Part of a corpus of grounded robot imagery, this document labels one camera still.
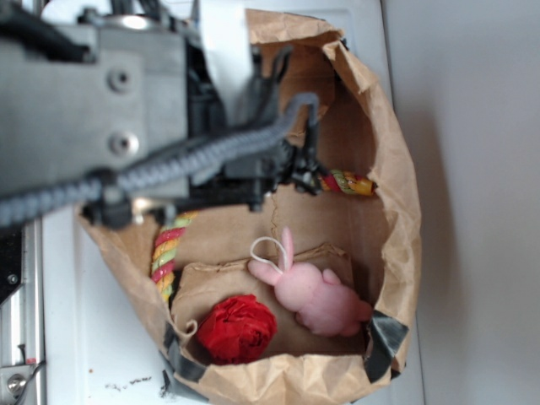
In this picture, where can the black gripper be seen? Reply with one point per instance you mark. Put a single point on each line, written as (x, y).
(253, 162)

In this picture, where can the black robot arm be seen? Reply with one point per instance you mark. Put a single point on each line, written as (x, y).
(136, 112)

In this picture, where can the brown paper bag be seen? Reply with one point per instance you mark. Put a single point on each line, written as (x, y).
(372, 243)

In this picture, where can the pink plush bunny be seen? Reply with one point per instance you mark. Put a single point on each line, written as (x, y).
(318, 298)

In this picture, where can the red crumpled paper ball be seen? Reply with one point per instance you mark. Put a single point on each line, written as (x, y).
(237, 330)

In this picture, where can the white plastic tray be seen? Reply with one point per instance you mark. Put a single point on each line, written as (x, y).
(97, 351)

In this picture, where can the black mounting bracket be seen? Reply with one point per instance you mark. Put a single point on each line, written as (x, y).
(11, 261)

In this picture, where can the aluminium frame rail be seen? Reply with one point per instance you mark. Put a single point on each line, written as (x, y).
(23, 353)

